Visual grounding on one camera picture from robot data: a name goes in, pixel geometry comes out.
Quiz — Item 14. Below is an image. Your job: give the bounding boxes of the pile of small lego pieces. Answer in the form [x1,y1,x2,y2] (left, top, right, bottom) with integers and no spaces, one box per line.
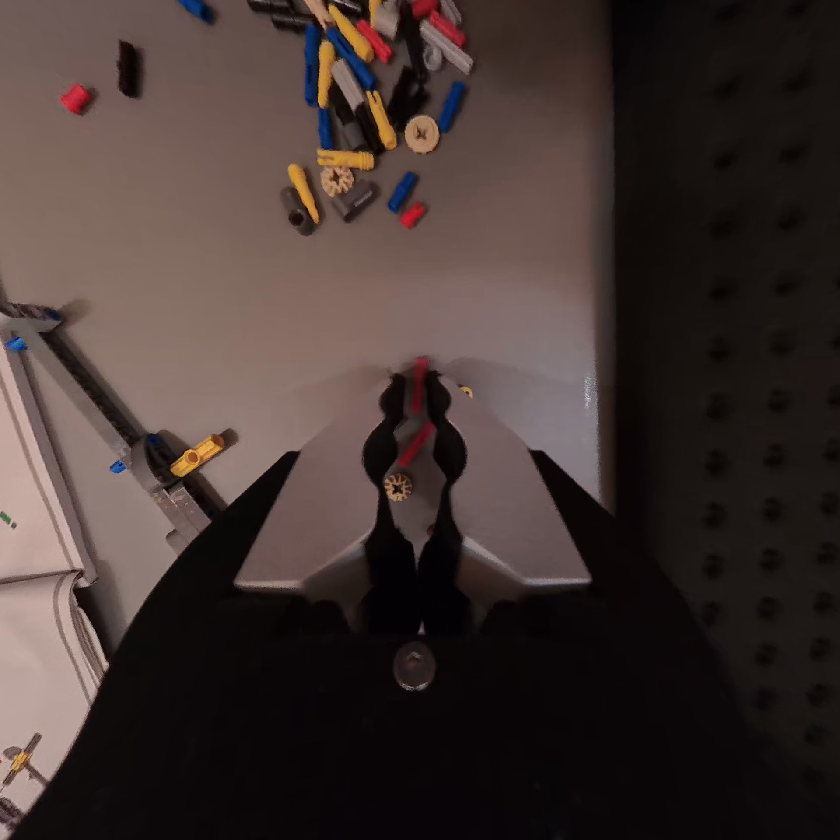
[246,0,475,237]

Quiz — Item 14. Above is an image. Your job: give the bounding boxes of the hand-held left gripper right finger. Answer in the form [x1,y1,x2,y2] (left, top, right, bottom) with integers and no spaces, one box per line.
[417,371,593,635]

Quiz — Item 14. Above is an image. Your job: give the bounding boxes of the black perforated board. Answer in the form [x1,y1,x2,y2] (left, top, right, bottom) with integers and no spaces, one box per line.
[613,0,840,788]

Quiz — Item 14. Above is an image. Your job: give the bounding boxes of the black lego pin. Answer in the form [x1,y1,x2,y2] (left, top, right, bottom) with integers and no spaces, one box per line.
[117,41,142,99]

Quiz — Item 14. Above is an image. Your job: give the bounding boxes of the lego instruction booklet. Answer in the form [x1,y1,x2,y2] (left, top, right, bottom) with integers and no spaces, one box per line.
[0,348,109,831]

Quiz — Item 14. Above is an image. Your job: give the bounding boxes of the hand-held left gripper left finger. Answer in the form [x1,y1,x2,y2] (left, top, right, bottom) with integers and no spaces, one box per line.
[234,374,418,635]

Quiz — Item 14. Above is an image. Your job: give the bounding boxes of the long grey lego beam assembly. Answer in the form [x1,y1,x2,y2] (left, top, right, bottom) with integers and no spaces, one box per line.
[0,298,227,555]

